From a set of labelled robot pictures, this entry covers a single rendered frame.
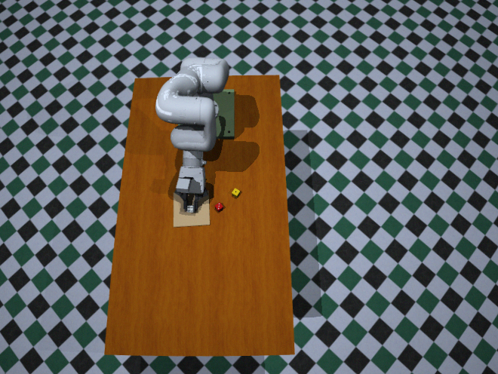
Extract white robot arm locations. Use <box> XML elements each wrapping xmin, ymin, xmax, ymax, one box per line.
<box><xmin>155</xmin><ymin>57</ymin><xmax>229</xmax><ymax>167</ymax></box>

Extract beige flat mat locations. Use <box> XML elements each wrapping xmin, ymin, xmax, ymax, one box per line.
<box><xmin>174</xmin><ymin>190</ymin><xmax>210</xmax><ymax>227</ymax></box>

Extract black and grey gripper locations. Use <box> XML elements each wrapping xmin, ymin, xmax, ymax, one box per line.
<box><xmin>174</xmin><ymin>165</ymin><xmax>208</xmax><ymax>212</ymax></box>

